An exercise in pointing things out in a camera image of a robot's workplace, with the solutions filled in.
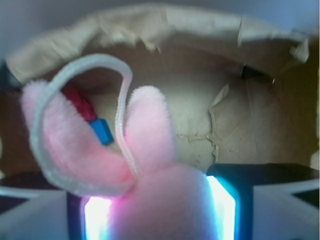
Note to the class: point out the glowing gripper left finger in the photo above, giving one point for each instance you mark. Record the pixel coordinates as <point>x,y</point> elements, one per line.
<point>33,209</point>

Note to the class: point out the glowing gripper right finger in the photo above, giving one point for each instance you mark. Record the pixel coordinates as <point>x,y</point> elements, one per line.
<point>272,201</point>

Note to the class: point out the pink plush bunny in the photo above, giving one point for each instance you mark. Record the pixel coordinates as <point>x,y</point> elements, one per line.
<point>153,195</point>

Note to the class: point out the brown paper bag bin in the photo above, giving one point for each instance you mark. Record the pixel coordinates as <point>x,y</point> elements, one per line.
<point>240,91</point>

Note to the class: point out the blue wooden block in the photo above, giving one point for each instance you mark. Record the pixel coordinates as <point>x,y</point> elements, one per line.
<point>102,131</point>

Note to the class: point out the red crumpled cloth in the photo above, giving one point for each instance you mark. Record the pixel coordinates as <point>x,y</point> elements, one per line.
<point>82,105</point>

